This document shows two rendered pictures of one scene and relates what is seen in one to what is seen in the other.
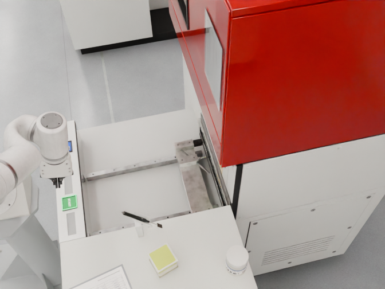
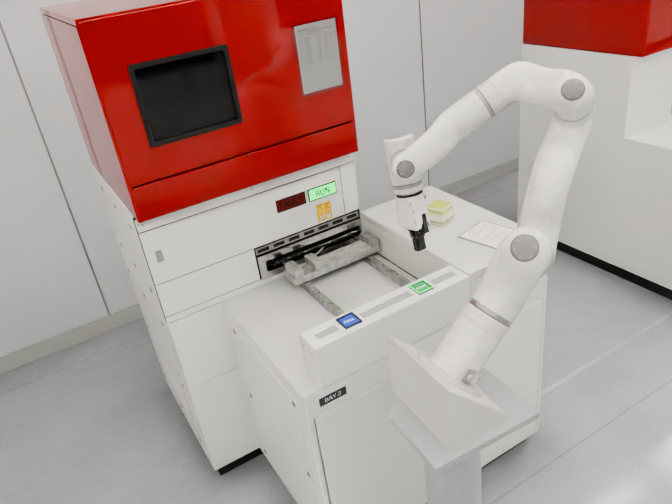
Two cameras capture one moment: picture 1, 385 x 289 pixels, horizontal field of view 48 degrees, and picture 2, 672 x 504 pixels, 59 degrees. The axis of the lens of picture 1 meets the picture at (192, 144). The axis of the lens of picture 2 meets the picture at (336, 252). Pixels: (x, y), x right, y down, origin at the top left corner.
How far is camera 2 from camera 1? 236 cm
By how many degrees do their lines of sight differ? 75
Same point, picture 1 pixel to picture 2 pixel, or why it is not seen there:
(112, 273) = (470, 237)
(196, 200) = (357, 248)
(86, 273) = (482, 249)
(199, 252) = not seen: hidden behind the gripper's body
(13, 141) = (443, 120)
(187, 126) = (253, 297)
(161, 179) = (336, 291)
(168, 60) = not seen: outside the picture
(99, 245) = (450, 253)
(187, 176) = (331, 260)
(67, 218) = (439, 283)
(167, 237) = not seen: hidden behind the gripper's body
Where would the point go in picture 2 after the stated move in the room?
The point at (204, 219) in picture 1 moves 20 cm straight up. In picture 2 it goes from (382, 217) to (378, 167)
